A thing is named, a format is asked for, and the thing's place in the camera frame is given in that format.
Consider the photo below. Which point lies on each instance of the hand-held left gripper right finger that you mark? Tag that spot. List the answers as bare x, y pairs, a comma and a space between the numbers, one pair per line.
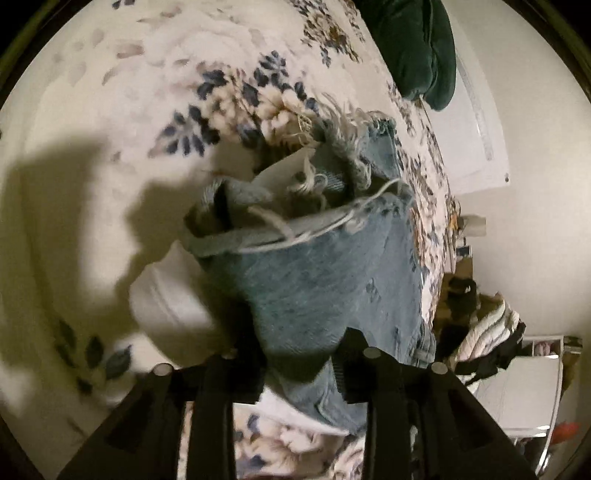
358, 369

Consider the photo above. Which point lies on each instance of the red object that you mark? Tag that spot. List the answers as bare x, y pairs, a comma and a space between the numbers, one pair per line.
564, 431

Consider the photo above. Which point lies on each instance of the white door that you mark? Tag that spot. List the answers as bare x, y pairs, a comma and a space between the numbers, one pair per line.
471, 138

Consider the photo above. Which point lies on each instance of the white cabinet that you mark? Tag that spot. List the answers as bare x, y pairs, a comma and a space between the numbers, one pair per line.
521, 392

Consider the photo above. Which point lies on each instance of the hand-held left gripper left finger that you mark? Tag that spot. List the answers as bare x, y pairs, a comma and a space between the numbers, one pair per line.
231, 376

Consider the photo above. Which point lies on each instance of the blue denim pants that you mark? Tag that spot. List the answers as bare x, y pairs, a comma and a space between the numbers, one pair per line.
318, 281

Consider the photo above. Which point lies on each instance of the pile of clothes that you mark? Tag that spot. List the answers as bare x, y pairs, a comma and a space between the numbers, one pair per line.
485, 332

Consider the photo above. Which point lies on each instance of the floral printed blanket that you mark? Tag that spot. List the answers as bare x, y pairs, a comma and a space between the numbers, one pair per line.
152, 138

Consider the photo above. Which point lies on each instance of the dark green pillow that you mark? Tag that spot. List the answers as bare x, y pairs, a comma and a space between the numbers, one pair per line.
411, 46

